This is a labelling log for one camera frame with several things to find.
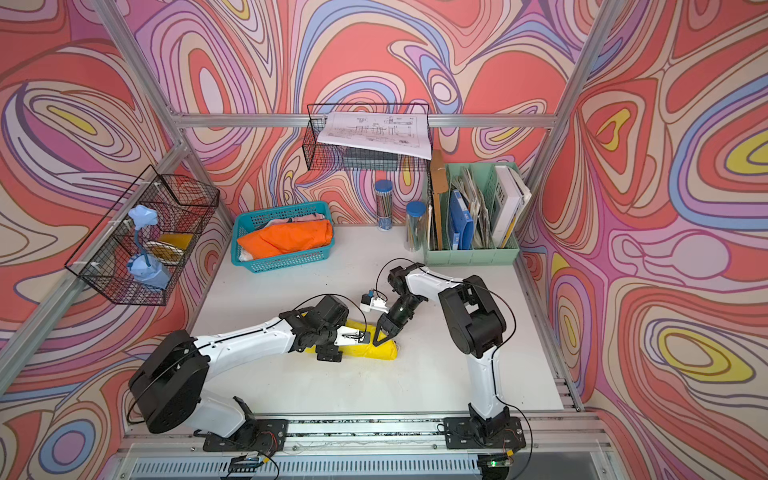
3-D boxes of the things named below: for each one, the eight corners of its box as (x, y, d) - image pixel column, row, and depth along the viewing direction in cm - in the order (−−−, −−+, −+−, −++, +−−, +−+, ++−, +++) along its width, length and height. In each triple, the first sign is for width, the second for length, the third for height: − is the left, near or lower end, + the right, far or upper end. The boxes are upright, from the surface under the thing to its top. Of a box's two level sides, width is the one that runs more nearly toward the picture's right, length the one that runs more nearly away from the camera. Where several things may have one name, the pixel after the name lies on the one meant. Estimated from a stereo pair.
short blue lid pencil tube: (405, 254, 114) (408, 220, 100) (403, 223, 125) (405, 188, 111) (423, 254, 114) (428, 220, 100) (420, 223, 125) (424, 188, 111)
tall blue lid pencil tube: (376, 230, 121) (375, 195, 107) (377, 215, 128) (375, 179, 114) (392, 230, 121) (392, 195, 107) (391, 214, 128) (392, 179, 114)
